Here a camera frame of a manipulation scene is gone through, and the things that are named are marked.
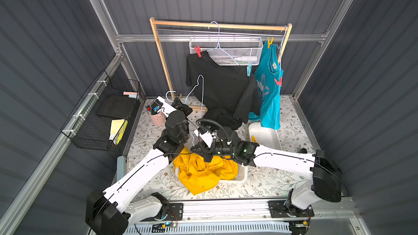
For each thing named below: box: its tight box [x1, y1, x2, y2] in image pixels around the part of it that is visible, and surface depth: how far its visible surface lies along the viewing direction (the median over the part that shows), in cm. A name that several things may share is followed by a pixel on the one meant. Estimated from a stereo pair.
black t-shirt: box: [186, 51, 261, 131], surface depth 81 cm
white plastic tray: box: [248, 121, 283, 151], surface depth 97 cm
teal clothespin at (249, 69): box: [246, 63, 252, 77], surface depth 71 cm
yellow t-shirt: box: [173, 146, 239, 196], surface depth 75 cm
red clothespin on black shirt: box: [194, 45, 202, 58], surface depth 82 cm
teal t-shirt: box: [248, 41, 284, 131], surface depth 76 cm
